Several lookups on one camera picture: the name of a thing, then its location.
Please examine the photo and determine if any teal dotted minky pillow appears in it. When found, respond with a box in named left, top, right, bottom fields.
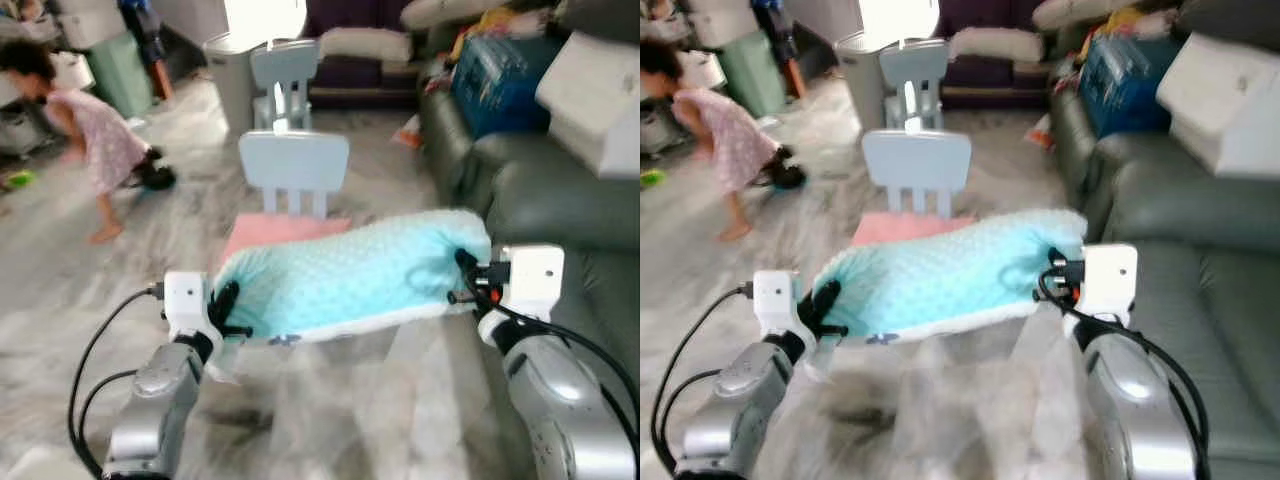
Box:
left=812, top=208, right=1089, bottom=347
left=212, top=208, right=493, bottom=347

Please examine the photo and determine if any grey-green leather sofa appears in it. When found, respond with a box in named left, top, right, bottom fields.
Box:
left=418, top=85, right=541, bottom=206
left=1048, top=85, right=1166, bottom=236
left=478, top=128, right=641, bottom=421
left=1085, top=150, right=1280, bottom=480

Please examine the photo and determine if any dark purple sofa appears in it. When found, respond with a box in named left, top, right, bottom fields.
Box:
left=303, top=0, right=456, bottom=109
left=935, top=0, right=1061, bottom=109

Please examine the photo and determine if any white pillow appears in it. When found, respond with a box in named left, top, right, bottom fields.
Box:
left=948, top=27, right=1044, bottom=64
left=318, top=27, right=414, bottom=64

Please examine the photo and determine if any black floor object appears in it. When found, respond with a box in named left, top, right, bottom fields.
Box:
left=135, top=148, right=179, bottom=193
left=765, top=148, right=809, bottom=191

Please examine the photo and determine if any light blue kids chair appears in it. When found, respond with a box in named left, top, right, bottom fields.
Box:
left=880, top=40, right=949, bottom=133
left=250, top=40, right=321, bottom=133
left=238, top=130, right=351, bottom=221
left=862, top=130, right=974, bottom=219

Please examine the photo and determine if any blue plastic crate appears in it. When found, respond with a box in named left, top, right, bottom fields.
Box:
left=450, top=36, right=563, bottom=139
left=1078, top=36, right=1183, bottom=139

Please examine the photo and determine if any child in pink dress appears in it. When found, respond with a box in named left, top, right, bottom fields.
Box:
left=640, top=40, right=793, bottom=243
left=0, top=40, right=163, bottom=246

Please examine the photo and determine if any grey plastic bin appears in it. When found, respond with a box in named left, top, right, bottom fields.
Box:
left=203, top=32, right=263, bottom=136
left=835, top=30, right=893, bottom=129

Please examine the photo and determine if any yellow fabric pile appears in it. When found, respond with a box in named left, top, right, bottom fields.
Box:
left=1080, top=5, right=1181, bottom=56
left=450, top=5, right=561, bottom=61

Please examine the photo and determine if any green storage cabinet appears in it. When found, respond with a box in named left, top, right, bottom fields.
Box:
left=718, top=30, right=789, bottom=116
left=85, top=32, right=156, bottom=119

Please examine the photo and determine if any white storage box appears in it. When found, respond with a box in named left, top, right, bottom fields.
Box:
left=690, top=0, right=761, bottom=49
left=55, top=0, right=131, bottom=49

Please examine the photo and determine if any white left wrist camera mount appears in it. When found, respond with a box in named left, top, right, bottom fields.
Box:
left=163, top=270, right=213, bottom=339
left=752, top=270, right=801, bottom=339

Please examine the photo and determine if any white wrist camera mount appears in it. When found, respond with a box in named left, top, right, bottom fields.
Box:
left=163, top=270, right=213, bottom=339
left=1078, top=243, right=1139, bottom=319
left=495, top=245, right=565, bottom=323
left=752, top=270, right=801, bottom=339

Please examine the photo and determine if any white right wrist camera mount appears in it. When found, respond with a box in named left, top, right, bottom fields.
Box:
left=1078, top=243, right=1139, bottom=319
left=495, top=245, right=565, bottom=323

